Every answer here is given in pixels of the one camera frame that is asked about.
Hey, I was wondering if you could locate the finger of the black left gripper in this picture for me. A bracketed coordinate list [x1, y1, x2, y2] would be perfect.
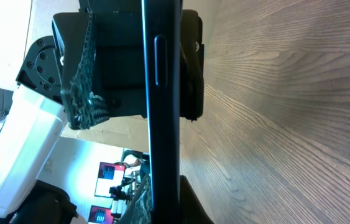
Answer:
[60, 12, 110, 130]
[180, 47, 204, 121]

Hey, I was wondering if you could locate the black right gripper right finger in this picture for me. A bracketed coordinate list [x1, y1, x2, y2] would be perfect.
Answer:
[180, 175, 213, 224]

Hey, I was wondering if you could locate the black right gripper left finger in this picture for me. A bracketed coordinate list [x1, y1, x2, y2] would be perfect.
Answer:
[118, 174, 153, 224]

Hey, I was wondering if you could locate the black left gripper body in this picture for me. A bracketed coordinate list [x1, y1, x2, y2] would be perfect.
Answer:
[52, 0, 205, 122]

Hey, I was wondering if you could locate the Galaxy S24+ smartphone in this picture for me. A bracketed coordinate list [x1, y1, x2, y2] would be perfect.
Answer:
[141, 0, 182, 223]

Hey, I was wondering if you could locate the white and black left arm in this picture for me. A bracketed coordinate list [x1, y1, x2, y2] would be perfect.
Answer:
[0, 0, 210, 223]

